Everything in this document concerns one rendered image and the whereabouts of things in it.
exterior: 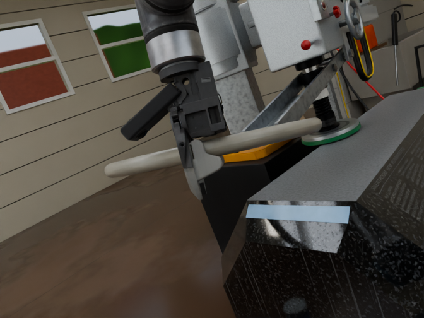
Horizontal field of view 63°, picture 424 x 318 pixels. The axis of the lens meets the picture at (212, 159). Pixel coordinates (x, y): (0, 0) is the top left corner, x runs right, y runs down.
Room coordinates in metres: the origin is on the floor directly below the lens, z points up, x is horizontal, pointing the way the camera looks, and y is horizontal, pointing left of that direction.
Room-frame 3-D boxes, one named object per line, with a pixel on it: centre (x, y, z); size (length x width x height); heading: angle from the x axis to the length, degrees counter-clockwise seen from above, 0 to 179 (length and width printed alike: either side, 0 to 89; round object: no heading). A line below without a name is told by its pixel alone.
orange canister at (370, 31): (4.06, -2.18, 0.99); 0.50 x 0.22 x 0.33; 128
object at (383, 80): (3.97, -2.41, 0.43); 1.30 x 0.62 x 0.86; 128
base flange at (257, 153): (1.90, -0.27, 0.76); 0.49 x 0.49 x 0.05; 37
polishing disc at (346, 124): (1.27, -0.46, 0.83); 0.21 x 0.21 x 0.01
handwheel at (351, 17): (1.28, -0.63, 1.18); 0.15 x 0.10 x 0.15; 138
